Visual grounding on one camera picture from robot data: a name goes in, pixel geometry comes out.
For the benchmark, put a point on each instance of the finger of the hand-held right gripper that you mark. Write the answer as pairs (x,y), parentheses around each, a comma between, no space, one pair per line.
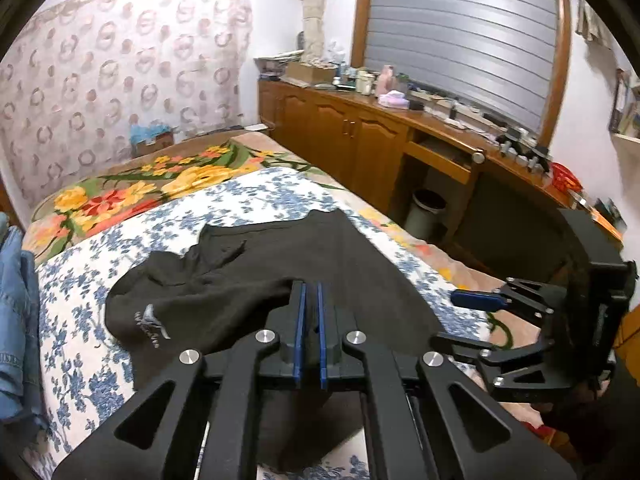
(475,299)
(505,367)

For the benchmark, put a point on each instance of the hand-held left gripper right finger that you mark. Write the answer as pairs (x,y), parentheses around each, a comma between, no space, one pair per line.
(320,332)

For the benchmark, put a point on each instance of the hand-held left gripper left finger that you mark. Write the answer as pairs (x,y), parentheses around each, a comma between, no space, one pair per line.
(299,332)

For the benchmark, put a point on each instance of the black pants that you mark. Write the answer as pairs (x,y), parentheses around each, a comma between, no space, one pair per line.
(250,280)

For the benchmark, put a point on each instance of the grey waste bin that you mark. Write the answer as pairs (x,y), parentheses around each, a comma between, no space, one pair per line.
(424,215)

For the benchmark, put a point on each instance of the red patterned item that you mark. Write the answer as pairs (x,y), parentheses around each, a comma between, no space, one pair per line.
(565,177)

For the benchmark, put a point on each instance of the wooden cabinet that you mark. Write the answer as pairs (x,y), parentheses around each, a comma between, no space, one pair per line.
(320,120)

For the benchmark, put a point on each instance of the colourful flower blanket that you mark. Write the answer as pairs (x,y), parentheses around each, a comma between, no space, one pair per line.
(125,190)

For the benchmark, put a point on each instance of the white blue-floral bed sheet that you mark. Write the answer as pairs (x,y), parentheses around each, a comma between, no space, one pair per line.
(75,310)

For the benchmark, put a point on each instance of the pink bottle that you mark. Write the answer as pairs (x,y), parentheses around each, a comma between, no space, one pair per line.
(386,80)

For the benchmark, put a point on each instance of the cardboard box with blue wrapping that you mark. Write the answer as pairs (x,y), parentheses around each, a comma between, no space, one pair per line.
(152,140)

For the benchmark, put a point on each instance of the flat cardboard box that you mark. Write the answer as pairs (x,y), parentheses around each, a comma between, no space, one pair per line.
(309,72)

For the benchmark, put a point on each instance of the hanging beige cloth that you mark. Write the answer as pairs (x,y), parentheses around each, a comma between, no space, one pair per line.
(592,22)

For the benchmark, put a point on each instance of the grey window shutter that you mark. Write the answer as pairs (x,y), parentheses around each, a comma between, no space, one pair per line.
(460,35)

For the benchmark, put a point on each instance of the blue denim jeans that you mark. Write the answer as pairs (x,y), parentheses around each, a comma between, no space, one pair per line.
(15,310)

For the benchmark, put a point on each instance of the beige lace curtain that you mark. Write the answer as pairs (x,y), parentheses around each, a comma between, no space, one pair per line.
(312,15)

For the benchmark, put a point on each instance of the wall shelf with books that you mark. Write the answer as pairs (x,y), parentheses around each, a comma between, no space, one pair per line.
(625,110)

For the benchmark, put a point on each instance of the wooden window frame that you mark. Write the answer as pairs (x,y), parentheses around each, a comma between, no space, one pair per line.
(361,10)

